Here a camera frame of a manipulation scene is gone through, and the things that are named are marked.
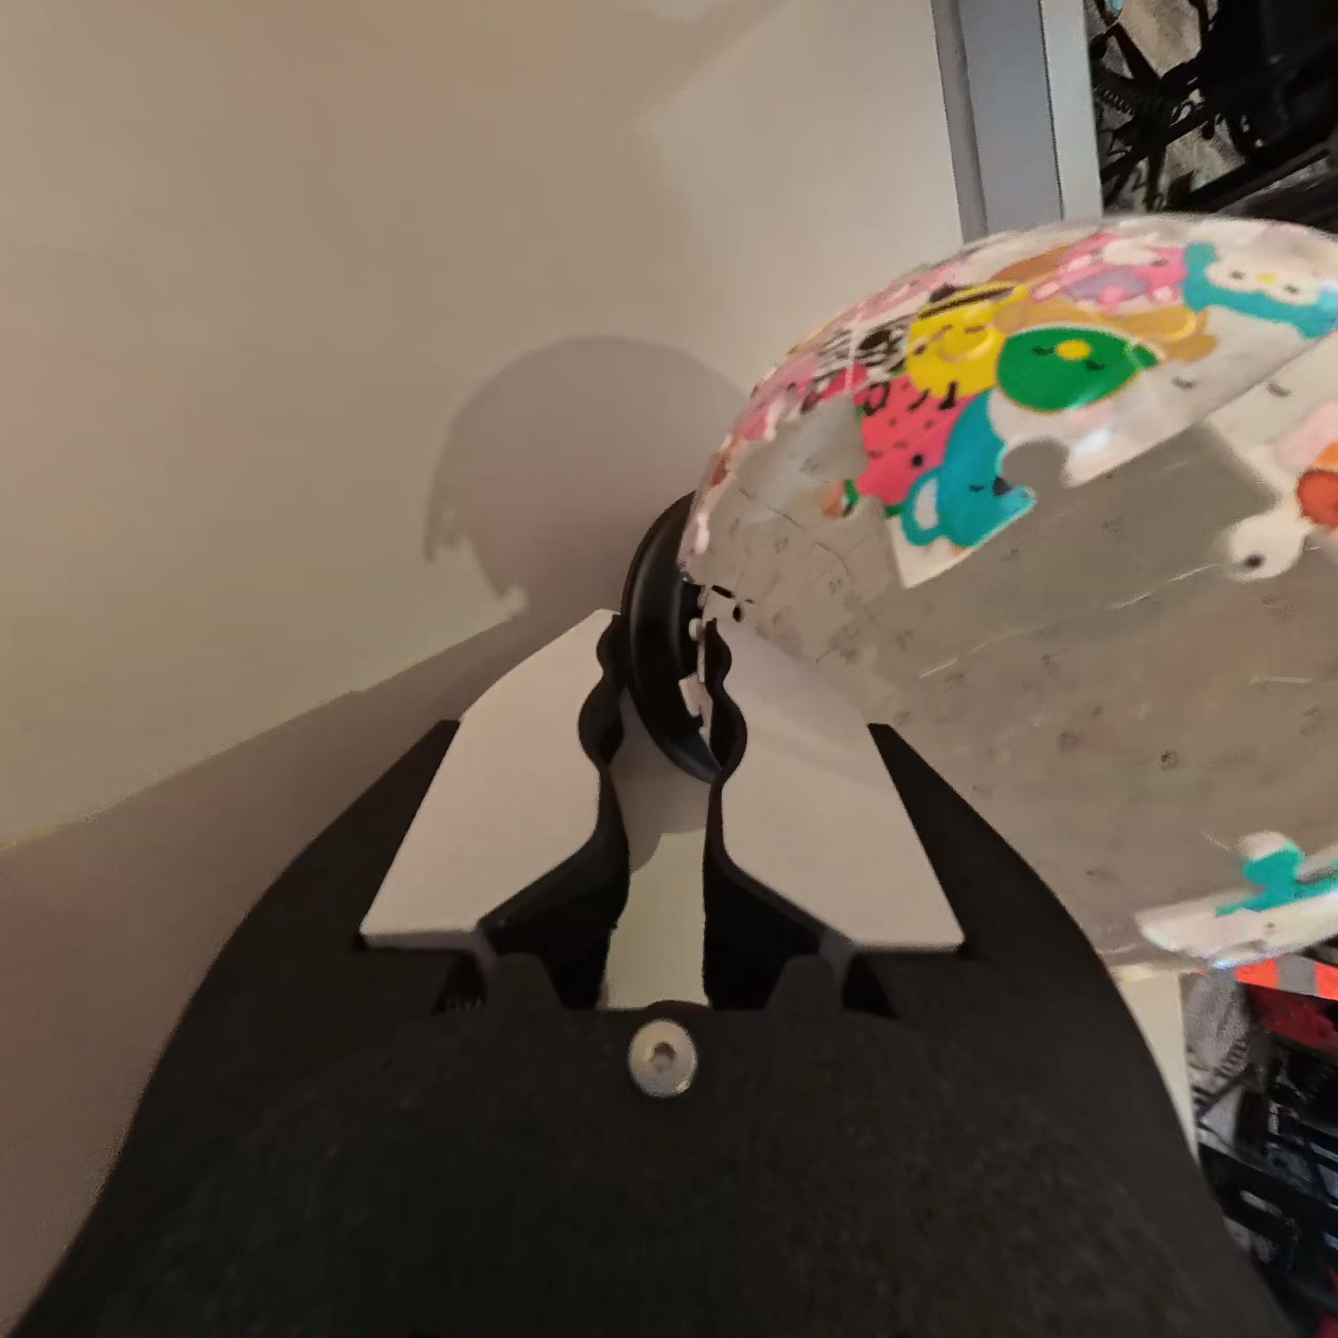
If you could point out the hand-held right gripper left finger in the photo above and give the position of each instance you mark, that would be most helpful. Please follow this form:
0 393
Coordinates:
481 825

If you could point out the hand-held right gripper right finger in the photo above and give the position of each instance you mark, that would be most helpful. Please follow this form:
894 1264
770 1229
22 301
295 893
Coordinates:
836 836

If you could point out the colourful cartoon puzzle ball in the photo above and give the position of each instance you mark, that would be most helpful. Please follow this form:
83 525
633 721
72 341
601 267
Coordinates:
1045 627

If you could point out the dark storage clutter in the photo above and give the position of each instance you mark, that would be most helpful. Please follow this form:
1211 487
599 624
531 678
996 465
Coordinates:
1265 1170

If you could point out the dark metal clutter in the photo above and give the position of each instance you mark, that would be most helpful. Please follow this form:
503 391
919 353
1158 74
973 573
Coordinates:
1212 94

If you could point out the grey metal post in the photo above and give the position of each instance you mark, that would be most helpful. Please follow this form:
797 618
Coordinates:
1020 103

